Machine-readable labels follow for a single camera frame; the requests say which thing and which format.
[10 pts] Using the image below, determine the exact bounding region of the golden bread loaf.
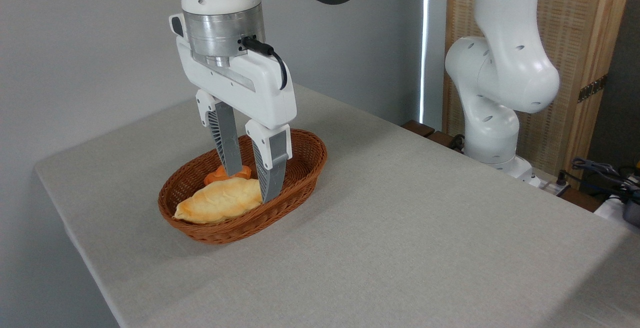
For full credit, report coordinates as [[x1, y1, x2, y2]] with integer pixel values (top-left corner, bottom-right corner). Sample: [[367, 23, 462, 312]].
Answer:
[[173, 177, 264, 225]]

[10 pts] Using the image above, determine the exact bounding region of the black cable bundle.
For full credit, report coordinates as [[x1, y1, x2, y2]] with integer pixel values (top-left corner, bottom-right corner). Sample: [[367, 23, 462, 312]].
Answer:
[[556, 157, 640, 204]]

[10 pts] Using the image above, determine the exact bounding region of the brown woven wicker basket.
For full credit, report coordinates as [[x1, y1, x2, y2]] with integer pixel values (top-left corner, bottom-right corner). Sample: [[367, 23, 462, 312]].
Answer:
[[158, 128, 328, 245]]

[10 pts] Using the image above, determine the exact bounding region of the metal screen hinge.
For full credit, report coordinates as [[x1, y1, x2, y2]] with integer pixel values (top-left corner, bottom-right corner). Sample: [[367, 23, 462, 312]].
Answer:
[[577, 74, 609, 104]]

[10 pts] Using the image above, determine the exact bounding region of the wooden rattan folding screen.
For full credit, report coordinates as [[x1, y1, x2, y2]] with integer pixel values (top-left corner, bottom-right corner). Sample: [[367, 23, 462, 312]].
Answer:
[[442, 0, 635, 189]]

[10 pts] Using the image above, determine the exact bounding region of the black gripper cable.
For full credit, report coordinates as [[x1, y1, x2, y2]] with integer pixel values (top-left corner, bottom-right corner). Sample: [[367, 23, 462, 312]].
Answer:
[[238, 37, 289, 91]]

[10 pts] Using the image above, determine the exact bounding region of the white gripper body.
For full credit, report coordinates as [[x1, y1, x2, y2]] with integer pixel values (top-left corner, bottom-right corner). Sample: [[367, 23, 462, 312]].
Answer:
[[176, 35, 298, 130]]

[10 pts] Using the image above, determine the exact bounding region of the orange toy food piece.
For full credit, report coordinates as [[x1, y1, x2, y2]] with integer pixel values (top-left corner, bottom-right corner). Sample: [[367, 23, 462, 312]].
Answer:
[[203, 164, 253, 186]]

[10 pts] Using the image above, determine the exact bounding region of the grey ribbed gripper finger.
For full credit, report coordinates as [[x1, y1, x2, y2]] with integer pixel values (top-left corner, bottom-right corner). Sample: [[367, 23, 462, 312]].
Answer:
[[244, 119, 293, 204], [195, 89, 245, 177]]

